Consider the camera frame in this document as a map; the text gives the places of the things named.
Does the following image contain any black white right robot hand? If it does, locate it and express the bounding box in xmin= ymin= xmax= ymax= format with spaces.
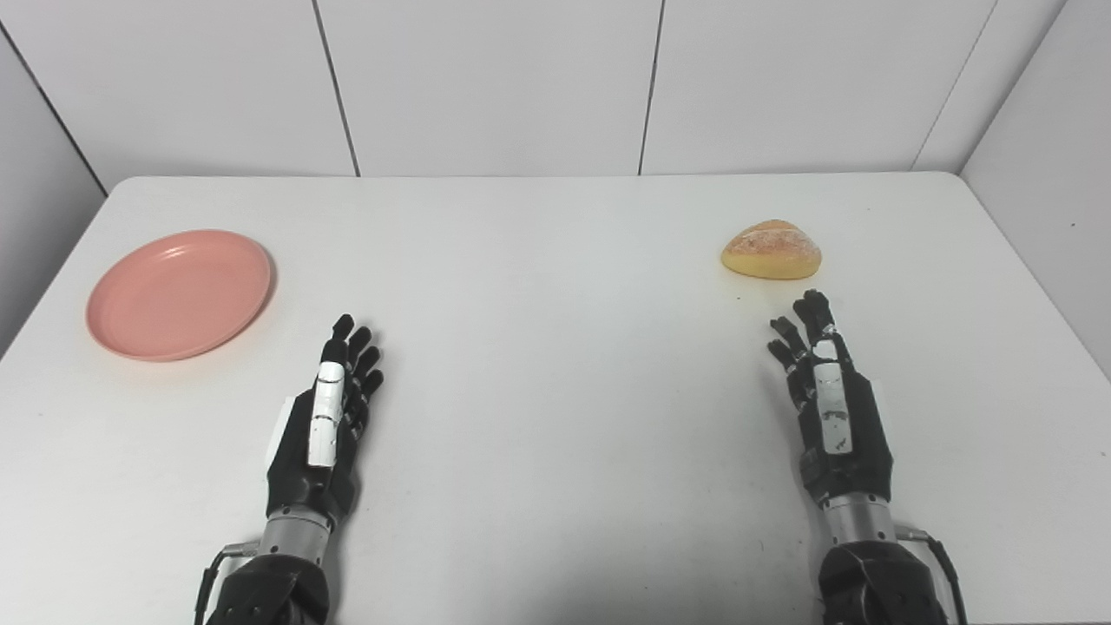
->
xmin=766 ymin=289 xmax=895 ymax=507

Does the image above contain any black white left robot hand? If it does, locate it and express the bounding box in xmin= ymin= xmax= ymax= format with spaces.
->
xmin=265 ymin=312 xmax=385 ymax=528

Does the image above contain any pink round plate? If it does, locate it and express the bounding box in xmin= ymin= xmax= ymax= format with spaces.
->
xmin=85 ymin=229 xmax=273 ymax=362

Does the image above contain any golden bread roll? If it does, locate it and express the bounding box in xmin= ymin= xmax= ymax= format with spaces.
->
xmin=720 ymin=219 xmax=823 ymax=280

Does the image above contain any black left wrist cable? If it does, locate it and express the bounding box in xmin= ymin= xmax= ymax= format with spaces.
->
xmin=194 ymin=543 xmax=261 ymax=625

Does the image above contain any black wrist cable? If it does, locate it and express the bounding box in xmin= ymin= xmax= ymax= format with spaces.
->
xmin=898 ymin=528 xmax=969 ymax=625
xmin=194 ymin=543 xmax=261 ymax=625

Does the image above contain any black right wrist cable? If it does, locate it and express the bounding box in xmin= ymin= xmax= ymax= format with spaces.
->
xmin=898 ymin=528 xmax=969 ymax=625

